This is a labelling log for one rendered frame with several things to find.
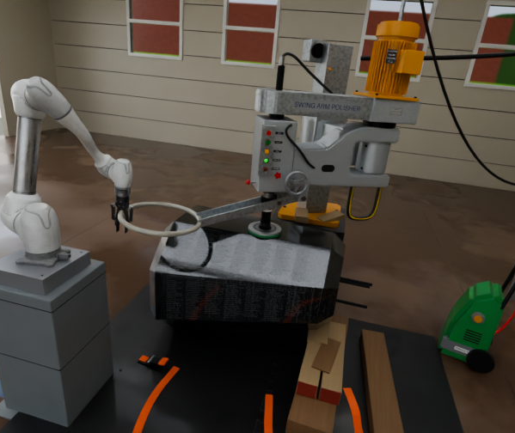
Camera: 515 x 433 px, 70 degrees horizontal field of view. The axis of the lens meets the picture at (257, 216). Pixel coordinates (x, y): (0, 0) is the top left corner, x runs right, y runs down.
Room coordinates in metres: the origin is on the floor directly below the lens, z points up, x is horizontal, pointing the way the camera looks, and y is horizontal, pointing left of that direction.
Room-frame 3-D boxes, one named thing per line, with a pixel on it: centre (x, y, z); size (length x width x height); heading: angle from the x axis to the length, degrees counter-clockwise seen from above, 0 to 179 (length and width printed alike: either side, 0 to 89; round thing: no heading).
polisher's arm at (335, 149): (2.28, -0.44, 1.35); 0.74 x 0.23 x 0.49; 104
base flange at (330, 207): (2.96, -0.45, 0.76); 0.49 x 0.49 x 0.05; 78
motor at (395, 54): (2.34, -0.70, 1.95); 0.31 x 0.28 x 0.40; 14
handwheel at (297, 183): (2.11, -0.20, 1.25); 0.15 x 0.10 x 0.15; 104
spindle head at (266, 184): (2.22, -0.13, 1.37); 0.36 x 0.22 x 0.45; 104
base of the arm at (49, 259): (1.60, 1.02, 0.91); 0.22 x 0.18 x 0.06; 88
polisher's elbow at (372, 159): (2.36, -0.70, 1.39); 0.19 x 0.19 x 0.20
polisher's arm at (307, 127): (2.78, -0.53, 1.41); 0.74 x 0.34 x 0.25; 22
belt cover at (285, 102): (2.28, -0.40, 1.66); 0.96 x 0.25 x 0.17; 104
